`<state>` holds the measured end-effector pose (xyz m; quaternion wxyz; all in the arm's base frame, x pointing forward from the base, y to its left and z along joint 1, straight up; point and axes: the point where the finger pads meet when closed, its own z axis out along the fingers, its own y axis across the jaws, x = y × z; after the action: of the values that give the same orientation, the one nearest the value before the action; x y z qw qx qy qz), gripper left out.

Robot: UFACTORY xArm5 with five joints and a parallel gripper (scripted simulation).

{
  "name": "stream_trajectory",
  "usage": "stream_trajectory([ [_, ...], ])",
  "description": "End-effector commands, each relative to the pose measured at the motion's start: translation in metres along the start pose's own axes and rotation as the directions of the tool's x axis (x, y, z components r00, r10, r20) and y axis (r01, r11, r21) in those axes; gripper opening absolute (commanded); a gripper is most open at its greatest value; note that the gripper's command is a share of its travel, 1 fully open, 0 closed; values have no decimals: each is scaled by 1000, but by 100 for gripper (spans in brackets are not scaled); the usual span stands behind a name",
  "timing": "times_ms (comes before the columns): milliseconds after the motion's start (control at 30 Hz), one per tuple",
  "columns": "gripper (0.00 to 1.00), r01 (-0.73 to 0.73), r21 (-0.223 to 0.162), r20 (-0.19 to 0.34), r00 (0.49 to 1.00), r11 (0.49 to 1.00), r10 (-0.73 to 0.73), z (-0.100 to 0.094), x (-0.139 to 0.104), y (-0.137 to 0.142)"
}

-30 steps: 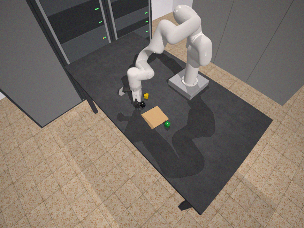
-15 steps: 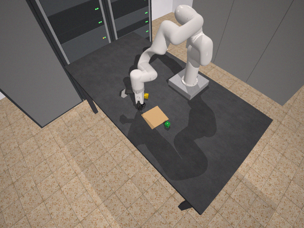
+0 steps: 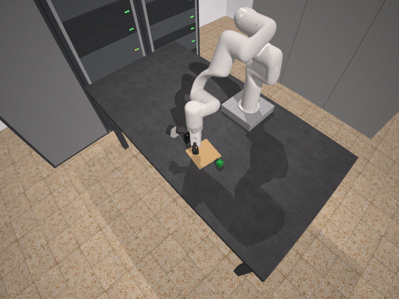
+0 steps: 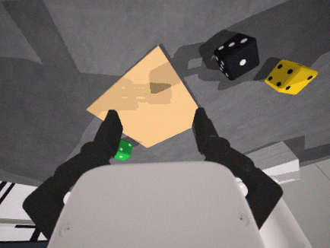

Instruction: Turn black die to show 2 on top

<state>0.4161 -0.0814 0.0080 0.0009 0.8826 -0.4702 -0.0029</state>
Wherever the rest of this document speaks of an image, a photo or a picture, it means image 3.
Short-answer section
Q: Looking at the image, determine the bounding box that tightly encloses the tan flat mat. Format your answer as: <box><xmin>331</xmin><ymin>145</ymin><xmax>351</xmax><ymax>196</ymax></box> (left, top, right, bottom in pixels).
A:
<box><xmin>186</xmin><ymin>139</ymin><xmax>221</xmax><ymax>169</ymax></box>

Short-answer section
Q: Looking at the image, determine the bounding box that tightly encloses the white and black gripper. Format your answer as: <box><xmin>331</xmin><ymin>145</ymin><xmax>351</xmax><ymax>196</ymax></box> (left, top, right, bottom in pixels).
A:
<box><xmin>189</xmin><ymin>129</ymin><xmax>202</xmax><ymax>155</ymax></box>

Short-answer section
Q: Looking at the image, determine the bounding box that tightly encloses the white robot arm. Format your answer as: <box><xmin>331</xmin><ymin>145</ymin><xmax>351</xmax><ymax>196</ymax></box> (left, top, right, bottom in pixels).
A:
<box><xmin>171</xmin><ymin>7</ymin><xmax>283</xmax><ymax>138</ymax></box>

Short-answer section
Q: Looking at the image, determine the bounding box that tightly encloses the green die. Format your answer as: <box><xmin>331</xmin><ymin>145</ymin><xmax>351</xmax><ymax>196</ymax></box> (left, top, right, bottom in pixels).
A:
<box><xmin>216</xmin><ymin>159</ymin><xmax>224</xmax><ymax>168</ymax></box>

